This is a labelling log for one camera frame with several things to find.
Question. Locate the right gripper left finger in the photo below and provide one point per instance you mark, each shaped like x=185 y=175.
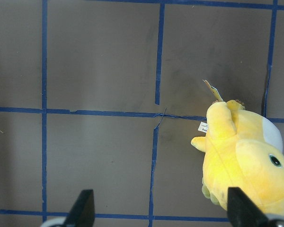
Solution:
x=82 y=213

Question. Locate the yellow plush dinosaur toy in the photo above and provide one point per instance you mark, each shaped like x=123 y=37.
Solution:
x=241 y=149

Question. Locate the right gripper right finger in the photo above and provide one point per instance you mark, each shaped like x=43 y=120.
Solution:
x=241 y=210

